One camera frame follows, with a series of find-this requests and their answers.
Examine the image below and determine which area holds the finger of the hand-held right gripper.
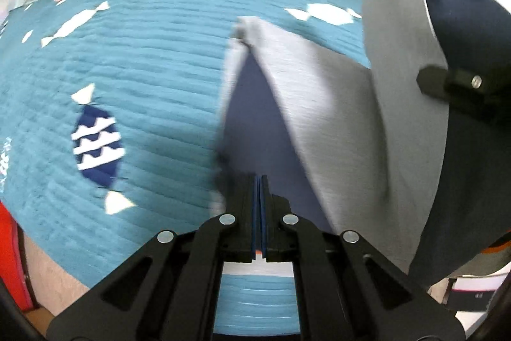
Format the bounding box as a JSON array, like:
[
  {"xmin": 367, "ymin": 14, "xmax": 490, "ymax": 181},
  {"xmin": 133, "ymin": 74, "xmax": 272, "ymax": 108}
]
[{"xmin": 416, "ymin": 65, "xmax": 511, "ymax": 122}]

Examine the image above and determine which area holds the red fabric object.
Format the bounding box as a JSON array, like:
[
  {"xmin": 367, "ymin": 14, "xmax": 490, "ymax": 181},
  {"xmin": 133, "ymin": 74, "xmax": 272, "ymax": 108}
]
[{"xmin": 0, "ymin": 201, "xmax": 41, "ymax": 312}]

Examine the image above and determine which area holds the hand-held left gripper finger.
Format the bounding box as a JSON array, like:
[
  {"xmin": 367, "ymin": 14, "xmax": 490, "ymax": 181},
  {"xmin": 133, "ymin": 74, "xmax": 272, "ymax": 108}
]
[
  {"xmin": 46, "ymin": 173, "xmax": 258, "ymax": 341},
  {"xmin": 259, "ymin": 174, "xmax": 467, "ymax": 341}
]

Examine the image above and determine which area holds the white and black box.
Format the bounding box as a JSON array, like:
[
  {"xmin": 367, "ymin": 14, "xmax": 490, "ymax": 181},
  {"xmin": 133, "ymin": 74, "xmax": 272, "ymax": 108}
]
[{"xmin": 445, "ymin": 273, "xmax": 504, "ymax": 312}]

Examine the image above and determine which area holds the teal printed blanket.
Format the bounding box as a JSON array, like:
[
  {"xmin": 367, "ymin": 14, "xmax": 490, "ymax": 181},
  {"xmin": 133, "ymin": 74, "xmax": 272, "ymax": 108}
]
[{"xmin": 0, "ymin": 0, "xmax": 376, "ymax": 336}]

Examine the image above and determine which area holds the navy and grey jacket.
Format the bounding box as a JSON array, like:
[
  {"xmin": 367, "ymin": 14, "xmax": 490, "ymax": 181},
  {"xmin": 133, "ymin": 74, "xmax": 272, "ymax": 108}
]
[{"xmin": 211, "ymin": 0, "xmax": 511, "ymax": 286}]

